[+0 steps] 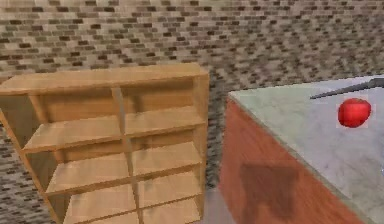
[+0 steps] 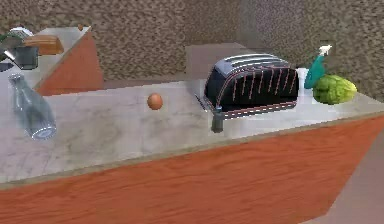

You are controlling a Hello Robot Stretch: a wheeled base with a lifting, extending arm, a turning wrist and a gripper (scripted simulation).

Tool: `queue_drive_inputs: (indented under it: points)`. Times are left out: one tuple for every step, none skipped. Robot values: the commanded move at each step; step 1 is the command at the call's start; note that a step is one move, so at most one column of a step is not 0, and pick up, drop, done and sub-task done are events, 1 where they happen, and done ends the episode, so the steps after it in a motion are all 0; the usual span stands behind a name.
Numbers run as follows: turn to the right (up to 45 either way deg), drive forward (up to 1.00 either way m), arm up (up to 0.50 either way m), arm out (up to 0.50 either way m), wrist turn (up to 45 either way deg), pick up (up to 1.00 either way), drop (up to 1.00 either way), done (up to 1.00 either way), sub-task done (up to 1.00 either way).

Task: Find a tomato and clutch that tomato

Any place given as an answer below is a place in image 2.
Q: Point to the teal spray bottle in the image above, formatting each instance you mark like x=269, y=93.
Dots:
x=316, y=71

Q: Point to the red wooden kitchen counter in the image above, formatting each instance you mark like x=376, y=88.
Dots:
x=206, y=180

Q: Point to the dark metal pot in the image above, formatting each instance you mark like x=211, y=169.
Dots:
x=25, y=57

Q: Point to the brown egg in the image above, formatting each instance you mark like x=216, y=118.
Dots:
x=155, y=101

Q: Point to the clear glass bottle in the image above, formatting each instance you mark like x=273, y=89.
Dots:
x=33, y=110

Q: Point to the green lettuce head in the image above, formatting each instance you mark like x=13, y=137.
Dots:
x=334, y=89

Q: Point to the brown bread loaf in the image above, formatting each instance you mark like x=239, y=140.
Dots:
x=45, y=44

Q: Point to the black and silver toaster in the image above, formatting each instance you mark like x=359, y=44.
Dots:
x=253, y=86

